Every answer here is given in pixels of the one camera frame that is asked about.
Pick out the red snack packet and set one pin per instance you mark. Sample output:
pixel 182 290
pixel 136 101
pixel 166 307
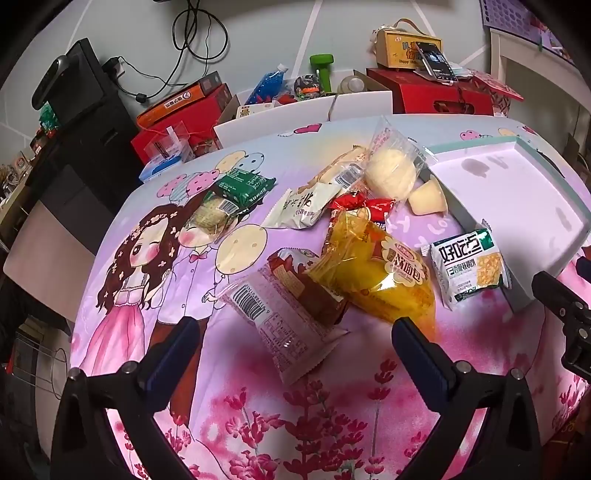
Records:
pixel 369 205

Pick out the blue bottle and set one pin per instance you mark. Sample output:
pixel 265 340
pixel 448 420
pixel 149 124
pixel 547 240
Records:
pixel 265 85

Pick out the white desk frame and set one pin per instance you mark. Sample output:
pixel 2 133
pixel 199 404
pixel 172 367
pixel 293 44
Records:
pixel 496 55

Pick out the round plastic jelly cup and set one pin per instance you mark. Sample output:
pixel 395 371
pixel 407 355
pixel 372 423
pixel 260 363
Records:
pixel 427 198

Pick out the printed blanket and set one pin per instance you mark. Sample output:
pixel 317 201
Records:
pixel 258 415

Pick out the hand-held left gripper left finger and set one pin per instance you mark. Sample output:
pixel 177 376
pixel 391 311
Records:
pixel 173 355

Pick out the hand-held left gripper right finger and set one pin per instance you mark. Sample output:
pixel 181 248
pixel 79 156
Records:
pixel 422 360

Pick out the clear round bottle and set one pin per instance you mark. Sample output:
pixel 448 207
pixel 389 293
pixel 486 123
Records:
pixel 351 85

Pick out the orange box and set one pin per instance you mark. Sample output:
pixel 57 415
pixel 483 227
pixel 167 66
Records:
pixel 180 99

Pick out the black oblong device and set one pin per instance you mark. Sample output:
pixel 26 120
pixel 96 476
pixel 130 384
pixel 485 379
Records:
pixel 53 81

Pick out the white snack packet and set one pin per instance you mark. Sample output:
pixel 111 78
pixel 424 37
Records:
pixel 295 207

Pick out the clear plastic container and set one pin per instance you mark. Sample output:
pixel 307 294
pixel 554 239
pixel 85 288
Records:
pixel 168 141

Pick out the blue white tissue pack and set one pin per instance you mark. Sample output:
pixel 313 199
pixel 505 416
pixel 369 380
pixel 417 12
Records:
pixel 159 168

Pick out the white open cardboard box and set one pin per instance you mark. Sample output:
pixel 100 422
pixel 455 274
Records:
pixel 277 127

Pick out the white green cracker packet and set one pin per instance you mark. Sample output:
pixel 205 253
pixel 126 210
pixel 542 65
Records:
pixel 466 272

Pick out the green dumbbell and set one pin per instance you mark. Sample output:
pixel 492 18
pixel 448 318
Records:
pixel 322 69

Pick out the large red gift box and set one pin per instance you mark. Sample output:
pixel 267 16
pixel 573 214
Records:
pixel 415 97

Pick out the green snack packet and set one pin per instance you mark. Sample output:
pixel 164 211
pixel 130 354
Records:
pixel 244 187

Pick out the small yellow white box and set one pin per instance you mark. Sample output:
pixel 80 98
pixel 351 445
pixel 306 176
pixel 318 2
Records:
pixel 251 110

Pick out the beige long bread packet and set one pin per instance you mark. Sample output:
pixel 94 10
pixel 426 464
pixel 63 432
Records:
pixel 339 166

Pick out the brown cardboard box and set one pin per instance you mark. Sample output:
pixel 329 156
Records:
pixel 571 152

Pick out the smartphone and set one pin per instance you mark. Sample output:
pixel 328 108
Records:
pixel 438 62

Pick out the yellow bread packet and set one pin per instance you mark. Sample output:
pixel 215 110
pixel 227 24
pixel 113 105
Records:
pixel 369 277

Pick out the red patterned flat box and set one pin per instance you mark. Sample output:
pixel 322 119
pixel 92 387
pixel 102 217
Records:
pixel 503 92

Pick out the clear packet round bun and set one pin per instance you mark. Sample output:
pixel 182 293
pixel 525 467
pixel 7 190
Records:
pixel 390 173

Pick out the white shallow box teal rim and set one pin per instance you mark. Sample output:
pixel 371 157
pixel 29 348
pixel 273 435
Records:
pixel 508 194

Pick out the black orange toy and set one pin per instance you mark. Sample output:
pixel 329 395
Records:
pixel 307 86

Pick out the brown cake packet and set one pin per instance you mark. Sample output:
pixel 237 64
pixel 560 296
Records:
pixel 286 300

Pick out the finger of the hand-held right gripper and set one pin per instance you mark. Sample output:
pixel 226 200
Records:
pixel 585 266
pixel 554 290

